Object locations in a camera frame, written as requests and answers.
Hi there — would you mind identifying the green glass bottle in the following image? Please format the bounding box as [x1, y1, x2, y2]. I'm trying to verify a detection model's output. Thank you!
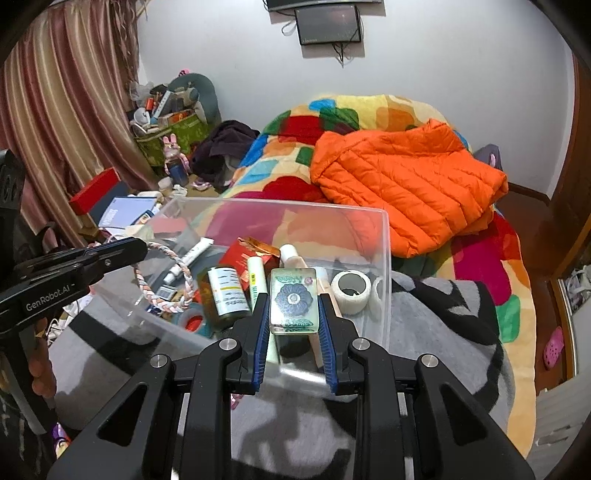
[197, 265, 250, 332]

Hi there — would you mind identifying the dark clothes pile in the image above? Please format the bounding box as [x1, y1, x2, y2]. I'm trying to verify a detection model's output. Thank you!
[189, 120, 259, 190]

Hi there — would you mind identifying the red packet box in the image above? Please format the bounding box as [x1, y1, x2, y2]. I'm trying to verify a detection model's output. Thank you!
[218, 237, 280, 291]

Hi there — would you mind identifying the striped brown curtain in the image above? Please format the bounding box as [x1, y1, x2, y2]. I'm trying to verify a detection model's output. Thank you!
[1, 1, 156, 246]

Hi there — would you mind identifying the blue tape roll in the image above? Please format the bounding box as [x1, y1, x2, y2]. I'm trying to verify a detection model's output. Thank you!
[170, 302, 214, 339]

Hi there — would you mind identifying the green storage bag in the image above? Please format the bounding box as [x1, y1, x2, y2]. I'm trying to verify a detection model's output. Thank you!
[134, 115, 212, 168]

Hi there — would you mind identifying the pink croc shoe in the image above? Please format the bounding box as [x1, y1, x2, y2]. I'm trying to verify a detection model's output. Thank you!
[543, 327, 564, 370]

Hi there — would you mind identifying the light green tube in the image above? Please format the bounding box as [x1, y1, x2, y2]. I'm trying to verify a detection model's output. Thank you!
[247, 256, 269, 309]

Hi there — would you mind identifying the red flat box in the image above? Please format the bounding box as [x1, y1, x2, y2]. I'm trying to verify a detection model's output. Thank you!
[68, 167, 120, 216]

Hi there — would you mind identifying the white ointment tube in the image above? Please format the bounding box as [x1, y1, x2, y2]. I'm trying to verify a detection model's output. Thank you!
[163, 237, 214, 285]

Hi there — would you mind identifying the pink bunny figure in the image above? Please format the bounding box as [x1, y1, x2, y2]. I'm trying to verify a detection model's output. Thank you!
[162, 133, 190, 187]

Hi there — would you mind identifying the small blue card box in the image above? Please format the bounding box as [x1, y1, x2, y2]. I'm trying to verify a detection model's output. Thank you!
[156, 285, 177, 301]

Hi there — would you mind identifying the clear plastic storage bin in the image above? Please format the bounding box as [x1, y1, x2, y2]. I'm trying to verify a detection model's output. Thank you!
[97, 198, 391, 398]

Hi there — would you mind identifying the white tape roll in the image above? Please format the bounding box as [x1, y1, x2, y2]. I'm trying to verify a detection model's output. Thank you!
[331, 270, 372, 315]

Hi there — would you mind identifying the grey plush shark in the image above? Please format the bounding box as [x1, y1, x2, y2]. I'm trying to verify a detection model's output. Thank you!
[167, 73, 221, 124]

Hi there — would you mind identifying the colourful patchwork blanket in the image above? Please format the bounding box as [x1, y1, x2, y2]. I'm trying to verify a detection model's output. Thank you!
[184, 93, 539, 458]

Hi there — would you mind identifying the blue white booklet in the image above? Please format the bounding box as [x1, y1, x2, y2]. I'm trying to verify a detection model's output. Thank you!
[98, 196, 157, 228]

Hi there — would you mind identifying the left hand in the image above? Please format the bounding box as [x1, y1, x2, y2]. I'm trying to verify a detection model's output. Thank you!
[29, 318, 56, 399]

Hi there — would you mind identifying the pink white braided rope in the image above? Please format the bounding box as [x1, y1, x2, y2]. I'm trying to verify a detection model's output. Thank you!
[91, 239, 197, 315]

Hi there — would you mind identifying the beige cosmetic tube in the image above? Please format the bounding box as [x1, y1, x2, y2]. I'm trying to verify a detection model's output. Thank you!
[280, 244, 341, 371]

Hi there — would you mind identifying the grey black fleece blanket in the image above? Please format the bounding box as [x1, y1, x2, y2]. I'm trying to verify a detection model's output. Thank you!
[47, 271, 517, 480]

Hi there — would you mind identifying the orange puffer jacket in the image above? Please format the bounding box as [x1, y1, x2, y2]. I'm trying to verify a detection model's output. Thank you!
[310, 119, 508, 258]

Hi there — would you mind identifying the green flower soap box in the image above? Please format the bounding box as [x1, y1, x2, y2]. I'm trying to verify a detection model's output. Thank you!
[270, 268, 320, 336]

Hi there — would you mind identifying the wall mounted black screen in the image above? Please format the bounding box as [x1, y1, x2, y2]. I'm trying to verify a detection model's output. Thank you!
[294, 4, 362, 46]

